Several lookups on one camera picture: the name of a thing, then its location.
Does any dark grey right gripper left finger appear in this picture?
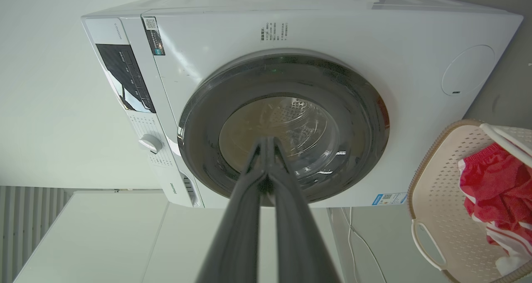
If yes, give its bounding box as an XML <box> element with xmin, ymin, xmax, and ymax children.
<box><xmin>195</xmin><ymin>137</ymin><xmax>269</xmax><ymax>283</ymax></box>

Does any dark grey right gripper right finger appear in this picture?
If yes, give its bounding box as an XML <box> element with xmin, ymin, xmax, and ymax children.
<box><xmin>268</xmin><ymin>137</ymin><xmax>342</xmax><ymax>283</ymax></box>

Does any round black glass washer door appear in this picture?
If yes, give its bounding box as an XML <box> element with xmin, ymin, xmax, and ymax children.
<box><xmin>177</xmin><ymin>52</ymin><xmax>390</xmax><ymax>204</ymax></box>

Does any white front-load washing machine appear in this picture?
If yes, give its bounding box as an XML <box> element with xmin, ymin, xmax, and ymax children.
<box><xmin>81</xmin><ymin>0</ymin><xmax>523</xmax><ymax>209</ymax></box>

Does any white detergent drawer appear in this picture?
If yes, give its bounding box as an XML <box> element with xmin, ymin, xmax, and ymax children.
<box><xmin>164</xmin><ymin>167</ymin><xmax>204</xmax><ymax>209</ymax></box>

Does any blue energy label sticker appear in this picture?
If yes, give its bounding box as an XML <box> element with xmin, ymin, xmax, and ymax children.
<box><xmin>372</xmin><ymin>192</ymin><xmax>408</xmax><ymax>206</ymax></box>

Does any steel perforated washer drum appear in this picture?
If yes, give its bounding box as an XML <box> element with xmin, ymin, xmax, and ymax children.
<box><xmin>219</xmin><ymin>96</ymin><xmax>342</xmax><ymax>176</ymax></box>

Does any white washer control knob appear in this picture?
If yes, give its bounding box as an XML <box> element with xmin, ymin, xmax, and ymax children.
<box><xmin>138</xmin><ymin>134</ymin><xmax>163</xmax><ymax>155</ymax></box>

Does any white cabinet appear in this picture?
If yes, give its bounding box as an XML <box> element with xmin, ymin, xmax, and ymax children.
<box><xmin>12</xmin><ymin>190</ymin><xmax>345</xmax><ymax>283</ymax></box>

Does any cream perforated laundry basket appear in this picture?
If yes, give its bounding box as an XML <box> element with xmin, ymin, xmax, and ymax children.
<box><xmin>407</xmin><ymin>119</ymin><xmax>532</xmax><ymax>283</ymax></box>

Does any black washer display panel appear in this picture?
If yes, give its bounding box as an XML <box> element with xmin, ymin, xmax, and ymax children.
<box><xmin>96</xmin><ymin>44</ymin><xmax>156</xmax><ymax>113</ymax></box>

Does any black QR sticker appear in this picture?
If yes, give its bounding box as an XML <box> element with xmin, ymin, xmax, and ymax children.
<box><xmin>143</xmin><ymin>17</ymin><xmax>166</xmax><ymax>56</ymax></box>

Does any red white striped garment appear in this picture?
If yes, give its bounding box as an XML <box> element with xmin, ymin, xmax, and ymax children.
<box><xmin>458</xmin><ymin>143</ymin><xmax>532</xmax><ymax>275</ymax></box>

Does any grey slatted panel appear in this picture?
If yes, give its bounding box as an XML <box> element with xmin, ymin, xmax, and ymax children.
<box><xmin>0</xmin><ymin>186</ymin><xmax>72</xmax><ymax>283</ymax></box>

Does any round white filter cover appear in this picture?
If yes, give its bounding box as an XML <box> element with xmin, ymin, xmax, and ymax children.
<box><xmin>441</xmin><ymin>45</ymin><xmax>496</xmax><ymax>96</ymax></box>

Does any thin white power cable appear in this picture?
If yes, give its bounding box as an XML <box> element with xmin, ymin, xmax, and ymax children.
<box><xmin>343</xmin><ymin>207</ymin><xmax>388</xmax><ymax>283</ymax></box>

